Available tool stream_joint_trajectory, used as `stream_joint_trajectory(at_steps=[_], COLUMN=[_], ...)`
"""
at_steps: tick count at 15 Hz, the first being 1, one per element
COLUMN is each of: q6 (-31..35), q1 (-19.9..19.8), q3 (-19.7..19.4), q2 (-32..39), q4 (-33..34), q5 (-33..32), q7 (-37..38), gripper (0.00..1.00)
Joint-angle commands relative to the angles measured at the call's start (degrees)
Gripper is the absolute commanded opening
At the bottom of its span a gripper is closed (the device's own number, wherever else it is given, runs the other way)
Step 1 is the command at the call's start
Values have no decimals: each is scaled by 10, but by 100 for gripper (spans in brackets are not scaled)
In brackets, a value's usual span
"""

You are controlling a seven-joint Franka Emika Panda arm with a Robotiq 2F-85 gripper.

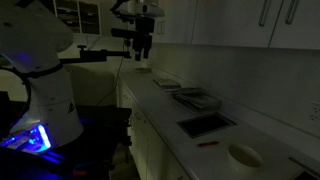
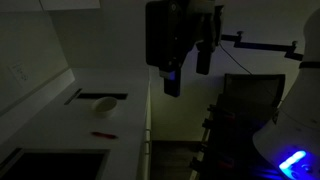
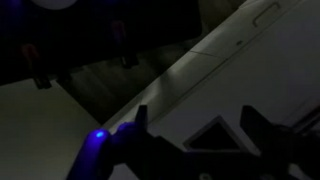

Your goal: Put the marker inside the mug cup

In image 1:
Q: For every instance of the red marker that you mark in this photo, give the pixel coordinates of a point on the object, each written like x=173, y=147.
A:
x=207, y=144

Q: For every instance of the black square tray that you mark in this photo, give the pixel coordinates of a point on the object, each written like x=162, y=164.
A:
x=206, y=124

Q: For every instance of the stack of flat trays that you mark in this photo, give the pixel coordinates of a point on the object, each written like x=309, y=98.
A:
x=196, y=99

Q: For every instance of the wall shelf unit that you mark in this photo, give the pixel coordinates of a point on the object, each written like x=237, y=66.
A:
x=78, y=16

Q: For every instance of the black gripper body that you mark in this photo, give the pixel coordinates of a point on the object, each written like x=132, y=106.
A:
x=144, y=31

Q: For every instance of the black articulated camera mount arm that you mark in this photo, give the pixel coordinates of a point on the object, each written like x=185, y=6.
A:
x=95, y=56

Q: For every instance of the black external camera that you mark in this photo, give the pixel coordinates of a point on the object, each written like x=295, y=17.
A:
x=122, y=33

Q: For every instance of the small flat pad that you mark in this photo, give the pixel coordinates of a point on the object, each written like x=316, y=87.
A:
x=142, y=70

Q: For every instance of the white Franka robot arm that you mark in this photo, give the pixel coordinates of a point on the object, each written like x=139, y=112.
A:
x=36, y=83

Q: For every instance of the white wall outlet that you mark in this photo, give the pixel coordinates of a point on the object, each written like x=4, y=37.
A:
x=314, y=111

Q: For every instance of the white bowl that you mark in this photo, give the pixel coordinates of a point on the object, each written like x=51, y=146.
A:
x=244, y=159

